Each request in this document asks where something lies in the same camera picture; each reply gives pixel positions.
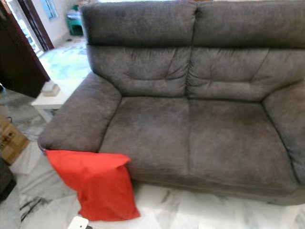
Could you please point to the red pillow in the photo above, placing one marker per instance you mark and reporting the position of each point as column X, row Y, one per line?
column 95, row 183

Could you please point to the dark grey fabric sofa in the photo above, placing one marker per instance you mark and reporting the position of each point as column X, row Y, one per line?
column 181, row 133

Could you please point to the brown cardboard box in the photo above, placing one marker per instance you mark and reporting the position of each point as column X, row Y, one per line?
column 12, row 140

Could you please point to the white side table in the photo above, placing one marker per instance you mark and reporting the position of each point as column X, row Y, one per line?
column 50, row 101

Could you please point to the beige tissue box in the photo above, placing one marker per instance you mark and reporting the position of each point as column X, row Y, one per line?
column 50, row 89

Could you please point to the dark brown wooden door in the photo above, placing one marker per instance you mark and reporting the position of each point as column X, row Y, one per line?
column 19, row 57

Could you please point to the dark grey furniture piece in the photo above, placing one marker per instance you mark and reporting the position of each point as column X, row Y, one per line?
column 5, row 183

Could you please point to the patterned door mat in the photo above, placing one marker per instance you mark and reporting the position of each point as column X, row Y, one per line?
column 74, row 44

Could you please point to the blue framed window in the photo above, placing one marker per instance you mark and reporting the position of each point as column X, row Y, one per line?
column 49, row 8

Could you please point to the green plastic stool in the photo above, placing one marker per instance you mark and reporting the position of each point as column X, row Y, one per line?
column 75, row 24

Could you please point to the dark brown door frame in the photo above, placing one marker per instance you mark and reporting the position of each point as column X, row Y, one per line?
column 40, row 24

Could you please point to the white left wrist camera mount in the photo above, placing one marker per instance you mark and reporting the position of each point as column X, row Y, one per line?
column 78, row 223

